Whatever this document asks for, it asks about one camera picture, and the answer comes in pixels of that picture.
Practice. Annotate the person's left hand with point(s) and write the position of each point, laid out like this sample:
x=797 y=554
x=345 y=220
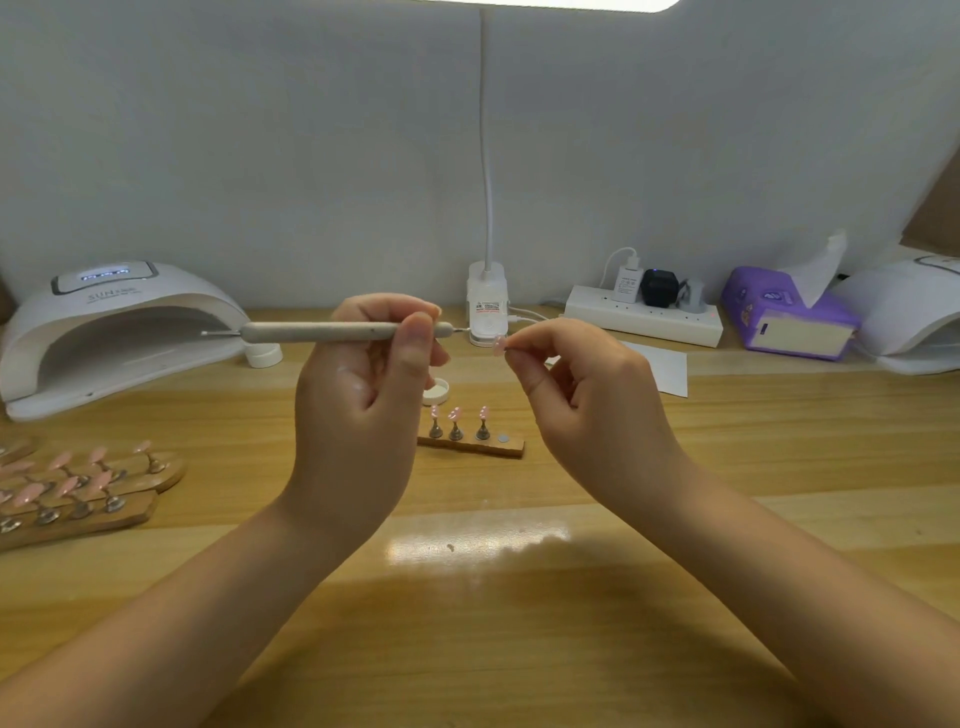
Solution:
x=357 y=435

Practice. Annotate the person's right hand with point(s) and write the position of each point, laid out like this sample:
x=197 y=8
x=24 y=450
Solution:
x=608 y=420

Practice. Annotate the grey dotting pen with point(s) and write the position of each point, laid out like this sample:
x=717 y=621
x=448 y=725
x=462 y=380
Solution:
x=293 y=332

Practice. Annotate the wooden nail holder strip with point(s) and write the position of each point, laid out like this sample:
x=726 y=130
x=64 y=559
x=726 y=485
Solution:
x=480 y=446

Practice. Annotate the white nail lamp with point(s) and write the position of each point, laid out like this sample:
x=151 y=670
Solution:
x=108 y=318
x=908 y=311

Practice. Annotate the wooden stands with pink nails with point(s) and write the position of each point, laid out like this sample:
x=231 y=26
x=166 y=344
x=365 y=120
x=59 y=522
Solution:
x=75 y=495

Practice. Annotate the person's left forearm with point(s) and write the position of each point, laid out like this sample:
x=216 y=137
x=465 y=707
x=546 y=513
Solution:
x=135 y=638

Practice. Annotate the person's right forearm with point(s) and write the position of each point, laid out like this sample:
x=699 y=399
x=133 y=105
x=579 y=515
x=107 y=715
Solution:
x=825 y=608

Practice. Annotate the white desk lamp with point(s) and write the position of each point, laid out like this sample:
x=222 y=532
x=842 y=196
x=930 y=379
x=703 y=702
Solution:
x=488 y=303

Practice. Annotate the white paper sheet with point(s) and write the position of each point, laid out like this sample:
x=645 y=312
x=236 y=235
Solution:
x=668 y=369

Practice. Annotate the white jar lid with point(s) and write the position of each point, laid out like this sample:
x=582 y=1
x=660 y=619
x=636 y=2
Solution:
x=437 y=390

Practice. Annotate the white power strip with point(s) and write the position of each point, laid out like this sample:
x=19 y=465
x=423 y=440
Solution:
x=645 y=315

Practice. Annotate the small closed white jar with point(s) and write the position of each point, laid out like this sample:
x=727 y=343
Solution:
x=263 y=356

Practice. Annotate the white charger plug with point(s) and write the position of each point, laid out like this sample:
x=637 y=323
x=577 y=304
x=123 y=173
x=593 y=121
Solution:
x=627 y=282

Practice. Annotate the black plug adapter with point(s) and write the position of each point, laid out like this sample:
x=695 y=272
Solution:
x=660 y=288

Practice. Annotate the grey plug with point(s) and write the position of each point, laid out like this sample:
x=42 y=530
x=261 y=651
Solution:
x=693 y=296

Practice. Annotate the purple tissue box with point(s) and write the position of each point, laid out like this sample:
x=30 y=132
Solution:
x=761 y=312

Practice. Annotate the white tissue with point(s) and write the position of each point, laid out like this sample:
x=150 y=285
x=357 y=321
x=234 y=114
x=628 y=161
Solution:
x=819 y=270

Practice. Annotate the brown wooden board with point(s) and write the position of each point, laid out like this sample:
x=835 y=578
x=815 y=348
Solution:
x=938 y=203

